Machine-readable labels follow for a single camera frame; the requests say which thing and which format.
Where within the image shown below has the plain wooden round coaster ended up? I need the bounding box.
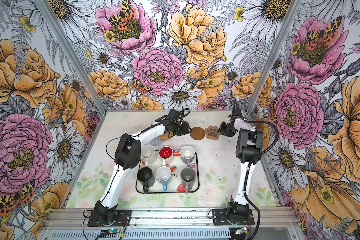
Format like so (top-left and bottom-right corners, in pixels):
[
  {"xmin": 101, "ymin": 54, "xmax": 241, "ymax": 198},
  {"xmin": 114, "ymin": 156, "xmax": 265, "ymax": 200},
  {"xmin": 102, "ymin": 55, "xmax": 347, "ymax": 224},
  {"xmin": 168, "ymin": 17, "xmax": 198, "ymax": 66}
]
[{"xmin": 190, "ymin": 127, "xmax": 206, "ymax": 141}]

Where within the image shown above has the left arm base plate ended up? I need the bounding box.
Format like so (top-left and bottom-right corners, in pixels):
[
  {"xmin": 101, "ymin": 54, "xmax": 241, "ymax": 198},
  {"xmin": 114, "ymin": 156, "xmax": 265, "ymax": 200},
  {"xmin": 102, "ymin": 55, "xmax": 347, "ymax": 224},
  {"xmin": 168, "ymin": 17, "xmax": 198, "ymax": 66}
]
[{"xmin": 87, "ymin": 210, "xmax": 132, "ymax": 227}]

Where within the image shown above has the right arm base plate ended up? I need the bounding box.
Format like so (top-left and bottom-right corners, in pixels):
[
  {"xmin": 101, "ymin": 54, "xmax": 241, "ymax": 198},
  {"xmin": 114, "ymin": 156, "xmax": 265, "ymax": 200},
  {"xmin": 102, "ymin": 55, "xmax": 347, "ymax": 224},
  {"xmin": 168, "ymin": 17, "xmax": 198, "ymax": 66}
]
[{"xmin": 208, "ymin": 209, "xmax": 255, "ymax": 226}]

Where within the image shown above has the paw shaped wooden coaster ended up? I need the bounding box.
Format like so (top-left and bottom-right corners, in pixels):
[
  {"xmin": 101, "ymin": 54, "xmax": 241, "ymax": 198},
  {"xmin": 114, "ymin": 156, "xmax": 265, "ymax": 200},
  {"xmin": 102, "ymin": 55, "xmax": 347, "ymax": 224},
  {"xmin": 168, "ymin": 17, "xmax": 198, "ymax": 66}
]
[{"xmin": 205, "ymin": 126, "xmax": 221, "ymax": 140}]

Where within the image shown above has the lavender mug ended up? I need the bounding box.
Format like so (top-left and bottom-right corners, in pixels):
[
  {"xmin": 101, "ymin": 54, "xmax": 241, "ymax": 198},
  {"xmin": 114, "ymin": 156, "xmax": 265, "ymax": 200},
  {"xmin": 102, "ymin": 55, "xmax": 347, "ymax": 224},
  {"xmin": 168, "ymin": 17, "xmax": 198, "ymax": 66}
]
[{"xmin": 180, "ymin": 146, "xmax": 195, "ymax": 167}]

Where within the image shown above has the black mug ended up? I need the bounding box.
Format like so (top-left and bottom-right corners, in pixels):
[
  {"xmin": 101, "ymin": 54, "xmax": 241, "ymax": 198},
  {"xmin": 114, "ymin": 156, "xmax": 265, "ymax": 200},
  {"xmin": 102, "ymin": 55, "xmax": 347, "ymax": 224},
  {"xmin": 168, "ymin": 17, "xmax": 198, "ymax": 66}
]
[{"xmin": 137, "ymin": 167, "xmax": 156, "ymax": 194}]

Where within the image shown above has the strawberry print serving tray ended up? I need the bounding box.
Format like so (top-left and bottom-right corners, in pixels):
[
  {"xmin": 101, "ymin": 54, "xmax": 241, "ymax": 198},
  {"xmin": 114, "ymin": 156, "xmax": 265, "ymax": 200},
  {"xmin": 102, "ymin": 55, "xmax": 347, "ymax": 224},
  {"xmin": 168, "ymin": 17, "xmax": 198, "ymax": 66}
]
[{"xmin": 135, "ymin": 148, "xmax": 201, "ymax": 195}]

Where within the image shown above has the red inside white mug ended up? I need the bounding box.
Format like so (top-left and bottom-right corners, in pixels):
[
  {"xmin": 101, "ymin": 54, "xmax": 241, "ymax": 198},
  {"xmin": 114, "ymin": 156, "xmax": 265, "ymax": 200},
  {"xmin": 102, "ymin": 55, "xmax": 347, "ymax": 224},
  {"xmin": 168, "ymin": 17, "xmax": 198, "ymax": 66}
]
[{"xmin": 159, "ymin": 146, "xmax": 174, "ymax": 166}]

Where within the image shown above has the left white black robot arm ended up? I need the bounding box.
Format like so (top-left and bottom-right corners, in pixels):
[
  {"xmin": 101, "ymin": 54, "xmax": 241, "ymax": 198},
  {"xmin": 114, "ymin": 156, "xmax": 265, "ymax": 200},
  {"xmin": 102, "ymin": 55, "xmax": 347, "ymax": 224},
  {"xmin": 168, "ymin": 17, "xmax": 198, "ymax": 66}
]
[{"xmin": 91, "ymin": 108, "xmax": 192, "ymax": 226}]

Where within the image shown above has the grey mug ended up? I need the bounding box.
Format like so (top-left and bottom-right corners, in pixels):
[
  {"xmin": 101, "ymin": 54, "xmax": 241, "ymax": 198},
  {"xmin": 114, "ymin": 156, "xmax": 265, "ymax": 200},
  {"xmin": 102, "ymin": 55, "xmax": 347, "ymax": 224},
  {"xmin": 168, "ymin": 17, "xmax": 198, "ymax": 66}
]
[{"xmin": 181, "ymin": 168, "xmax": 197, "ymax": 194}]

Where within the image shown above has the aluminium front rail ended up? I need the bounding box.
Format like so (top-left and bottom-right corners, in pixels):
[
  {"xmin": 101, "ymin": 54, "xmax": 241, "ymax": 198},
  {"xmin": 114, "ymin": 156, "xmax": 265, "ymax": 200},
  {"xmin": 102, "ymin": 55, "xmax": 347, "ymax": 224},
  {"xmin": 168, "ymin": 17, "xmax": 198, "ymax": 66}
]
[{"xmin": 43, "ymin": 206, "xmax": 298, "ymax": 230}]

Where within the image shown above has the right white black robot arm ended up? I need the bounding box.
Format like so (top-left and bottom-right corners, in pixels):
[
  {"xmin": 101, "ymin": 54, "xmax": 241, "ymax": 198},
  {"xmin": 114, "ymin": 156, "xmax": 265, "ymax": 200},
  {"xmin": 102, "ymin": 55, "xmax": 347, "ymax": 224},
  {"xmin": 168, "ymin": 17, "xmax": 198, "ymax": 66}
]
[{"xmin": 217, "ymin": 101, "xmax": 279, "ymax": 225}]

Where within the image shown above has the blue handled white mug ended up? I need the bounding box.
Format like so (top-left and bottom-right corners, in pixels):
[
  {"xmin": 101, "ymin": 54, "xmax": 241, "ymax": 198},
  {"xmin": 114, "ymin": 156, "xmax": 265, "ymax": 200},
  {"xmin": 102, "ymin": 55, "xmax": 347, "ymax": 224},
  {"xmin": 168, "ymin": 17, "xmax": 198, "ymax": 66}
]
[{"xmin": 156, "ymin": 166, "xmax": 172, "ymax": 192}]

